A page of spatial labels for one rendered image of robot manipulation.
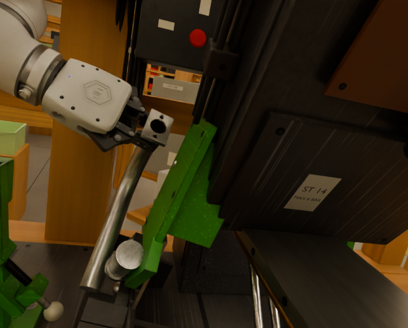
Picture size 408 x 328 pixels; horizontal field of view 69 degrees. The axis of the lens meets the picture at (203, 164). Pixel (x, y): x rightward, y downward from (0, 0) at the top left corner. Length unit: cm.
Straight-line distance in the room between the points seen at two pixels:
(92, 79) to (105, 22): 28
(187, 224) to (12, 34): 34
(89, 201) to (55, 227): 11
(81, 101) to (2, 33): 12
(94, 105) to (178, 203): 18
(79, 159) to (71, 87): 33
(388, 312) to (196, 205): 24
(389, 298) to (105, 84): 45
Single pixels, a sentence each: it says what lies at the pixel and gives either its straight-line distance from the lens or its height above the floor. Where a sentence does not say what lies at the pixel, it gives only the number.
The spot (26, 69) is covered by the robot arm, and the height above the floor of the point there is 129.
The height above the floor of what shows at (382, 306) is 113.
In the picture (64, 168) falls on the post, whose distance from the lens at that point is 78.
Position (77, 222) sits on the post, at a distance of 83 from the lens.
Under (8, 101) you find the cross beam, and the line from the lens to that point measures 88.
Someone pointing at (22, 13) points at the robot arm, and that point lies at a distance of 52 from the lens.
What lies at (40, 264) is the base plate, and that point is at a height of 90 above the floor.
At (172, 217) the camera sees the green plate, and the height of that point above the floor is 115.
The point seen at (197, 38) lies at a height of 141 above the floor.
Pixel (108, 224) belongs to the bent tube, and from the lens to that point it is 52.
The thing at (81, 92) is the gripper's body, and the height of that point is 128.
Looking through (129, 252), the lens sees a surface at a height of 109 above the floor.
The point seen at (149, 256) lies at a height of 110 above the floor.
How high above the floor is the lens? 131
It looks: 13 degrees down
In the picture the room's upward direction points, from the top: 11 degrees clockwise
